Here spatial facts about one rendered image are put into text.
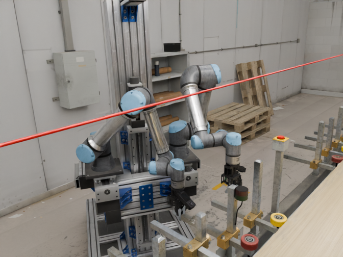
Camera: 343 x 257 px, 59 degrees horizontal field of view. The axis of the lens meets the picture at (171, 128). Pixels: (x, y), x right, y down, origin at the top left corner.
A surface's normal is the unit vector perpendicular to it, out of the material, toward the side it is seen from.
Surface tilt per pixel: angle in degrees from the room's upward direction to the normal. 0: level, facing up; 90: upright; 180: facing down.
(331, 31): 90
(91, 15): 90
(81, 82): 90
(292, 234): 0
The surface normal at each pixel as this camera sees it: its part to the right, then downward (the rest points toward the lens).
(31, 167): 0.72, 0.19
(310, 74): -0.69, 0.25
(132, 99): -0.15, 0.22
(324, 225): -0.04, -0.95
